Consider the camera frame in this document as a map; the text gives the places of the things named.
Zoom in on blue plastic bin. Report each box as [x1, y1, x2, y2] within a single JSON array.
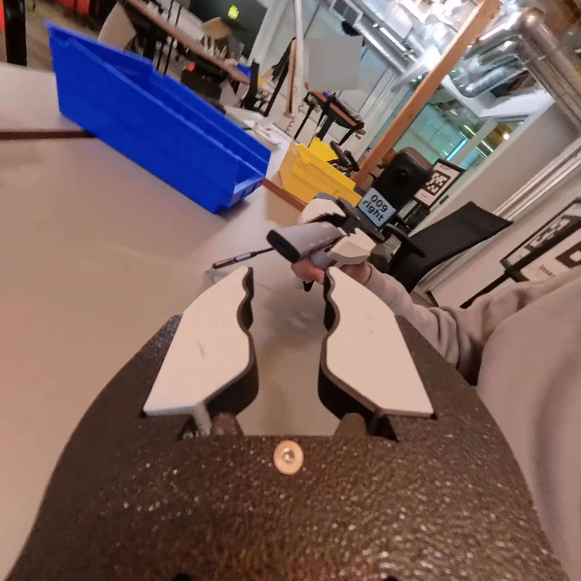
[[45, 20, 272, 214]]

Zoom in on white papers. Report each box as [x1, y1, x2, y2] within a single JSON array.
[[227, 107, 291, 146]]

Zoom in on grey desk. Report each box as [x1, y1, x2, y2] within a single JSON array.
[[0, 61, 359, 436]]

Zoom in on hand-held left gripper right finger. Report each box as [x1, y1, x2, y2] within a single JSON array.
[[319, 267, 435, 417]]

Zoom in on large framed marker sign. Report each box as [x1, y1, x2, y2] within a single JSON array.
[[499, 197, 581, 282]]

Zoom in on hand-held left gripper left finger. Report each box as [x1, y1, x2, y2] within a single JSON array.
[[143, 267, 259, 435]]

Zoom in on silver ventilation ducts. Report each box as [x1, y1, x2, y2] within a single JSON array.
[[445, 0, 581, 150]]

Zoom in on black frame orange top table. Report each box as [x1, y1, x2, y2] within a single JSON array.
[[295, 91, 366, 146]]

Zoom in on yellow plastic bin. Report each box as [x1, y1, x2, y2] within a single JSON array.
[[279, 138, 364, 212]]

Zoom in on long wooden work table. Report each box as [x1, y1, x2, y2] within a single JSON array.
[[127, 0, 252, 84]]

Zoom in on black office chair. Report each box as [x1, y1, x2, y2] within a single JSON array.
[[390, 201, 514, 293]]

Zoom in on small framed marker sign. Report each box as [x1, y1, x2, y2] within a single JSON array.
[[413, 159, 466, 209]]

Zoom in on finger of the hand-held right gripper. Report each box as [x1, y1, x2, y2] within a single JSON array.
[[300, 192, 348, 225], [330, 235, 378, 267]]

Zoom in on grey electric screwdriver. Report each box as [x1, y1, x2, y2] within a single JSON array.
[[211, 222, 346, 273]]

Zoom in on person's grey sweatshirt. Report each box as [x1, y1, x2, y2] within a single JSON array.
[[472, 268, 581, 573]]

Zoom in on wooden post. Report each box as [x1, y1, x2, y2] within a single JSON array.
[[354, 0, 500, 182]]

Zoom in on person's right forearm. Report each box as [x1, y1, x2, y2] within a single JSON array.
[[368, 265, 504, 386]]

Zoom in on person's right hand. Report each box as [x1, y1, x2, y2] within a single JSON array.
[[290, 259, 374, 291]]

